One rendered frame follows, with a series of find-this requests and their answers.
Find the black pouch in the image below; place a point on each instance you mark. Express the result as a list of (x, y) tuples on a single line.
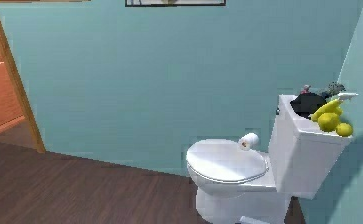
[(307, 103)]

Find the white toilet paper roll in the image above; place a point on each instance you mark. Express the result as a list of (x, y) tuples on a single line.
[(248, 141)]

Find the dark green plant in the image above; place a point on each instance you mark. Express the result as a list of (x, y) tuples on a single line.
[(334, 88)]

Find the yellow round fruit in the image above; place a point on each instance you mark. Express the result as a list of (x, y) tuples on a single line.
[(344, 129)]

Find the black framed wall picture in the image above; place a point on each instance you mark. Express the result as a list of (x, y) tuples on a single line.
[(175, 2)]

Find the wooden door frame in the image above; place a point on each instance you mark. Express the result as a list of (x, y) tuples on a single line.
[(14, 76)]

